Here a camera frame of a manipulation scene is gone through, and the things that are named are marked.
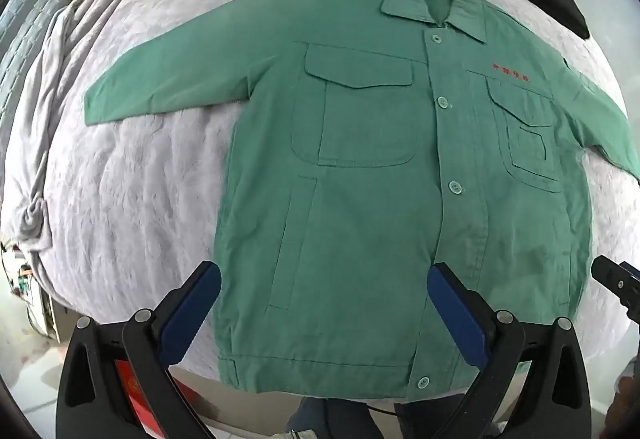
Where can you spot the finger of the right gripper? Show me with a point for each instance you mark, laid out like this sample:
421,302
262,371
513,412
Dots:
608,273

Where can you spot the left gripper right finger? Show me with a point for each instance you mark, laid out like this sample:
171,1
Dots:
554,401

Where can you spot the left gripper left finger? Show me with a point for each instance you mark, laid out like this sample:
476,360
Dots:
91,400

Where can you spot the green work jacket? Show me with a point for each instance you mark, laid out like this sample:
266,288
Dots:
378,137

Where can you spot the red box under bed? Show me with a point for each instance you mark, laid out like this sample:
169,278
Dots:
174,418

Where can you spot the clutter beside bed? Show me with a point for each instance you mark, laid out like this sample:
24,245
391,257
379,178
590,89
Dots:
23,285

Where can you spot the lavender plush bed blanket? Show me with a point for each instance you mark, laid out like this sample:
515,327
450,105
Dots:
113,215

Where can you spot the person's blue jeans legs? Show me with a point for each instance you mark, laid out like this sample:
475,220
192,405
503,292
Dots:
336,418

